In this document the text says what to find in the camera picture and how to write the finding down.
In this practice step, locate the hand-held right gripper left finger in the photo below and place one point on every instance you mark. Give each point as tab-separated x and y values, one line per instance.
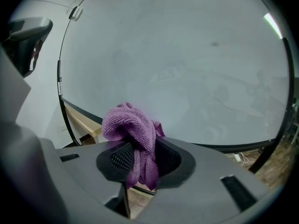
88	183

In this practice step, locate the white power strip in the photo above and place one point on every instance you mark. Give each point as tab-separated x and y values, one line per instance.
237	157

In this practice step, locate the white marker pen black cap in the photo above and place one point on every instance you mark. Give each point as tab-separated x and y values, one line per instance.
61	88

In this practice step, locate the black whiteboard eraser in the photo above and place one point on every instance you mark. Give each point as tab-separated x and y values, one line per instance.
76	12

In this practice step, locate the whiteboard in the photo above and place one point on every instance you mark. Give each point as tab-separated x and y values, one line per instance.
175	55

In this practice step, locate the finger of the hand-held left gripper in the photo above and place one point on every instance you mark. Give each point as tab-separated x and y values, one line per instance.
35	28
21	55

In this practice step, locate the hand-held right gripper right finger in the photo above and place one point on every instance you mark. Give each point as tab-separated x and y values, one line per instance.
210	183

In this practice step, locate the purple cloth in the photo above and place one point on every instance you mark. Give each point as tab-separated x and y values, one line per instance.
130	129

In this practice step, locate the wooden desk with white legs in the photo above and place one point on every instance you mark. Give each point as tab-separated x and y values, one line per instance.
86	125

